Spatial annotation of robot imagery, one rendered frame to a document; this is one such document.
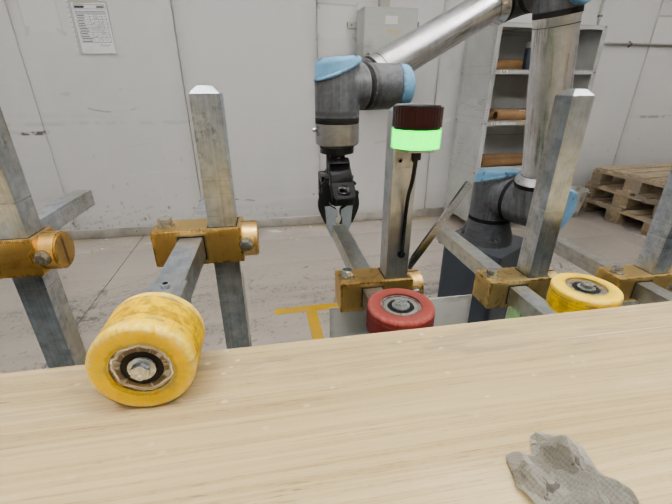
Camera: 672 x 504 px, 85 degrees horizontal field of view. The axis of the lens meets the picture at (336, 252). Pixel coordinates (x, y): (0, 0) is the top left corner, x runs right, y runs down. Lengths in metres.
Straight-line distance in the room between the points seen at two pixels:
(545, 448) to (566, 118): 0.45
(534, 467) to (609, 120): 4.34
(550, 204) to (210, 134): 0.50
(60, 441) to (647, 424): 0.45
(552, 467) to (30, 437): 0.38
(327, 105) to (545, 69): 0.67
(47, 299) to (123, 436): 0.32
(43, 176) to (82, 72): 0.84
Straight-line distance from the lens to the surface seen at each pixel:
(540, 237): 0.67
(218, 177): 0.50
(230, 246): 0.52
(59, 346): 0.67
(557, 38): 1.22
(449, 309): 0.70
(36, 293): 0.63
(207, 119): 0.49
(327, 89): 0.76
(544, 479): 0.30
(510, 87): 3.80
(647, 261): 0.88
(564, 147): 0.64
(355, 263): 0.64
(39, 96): 3.48
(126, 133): 3.31
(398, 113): 0.47
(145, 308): 0.33
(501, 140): 3.83
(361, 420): 0.32
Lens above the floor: 1.14
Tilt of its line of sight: 24 degrees down
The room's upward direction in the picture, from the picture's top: straight up
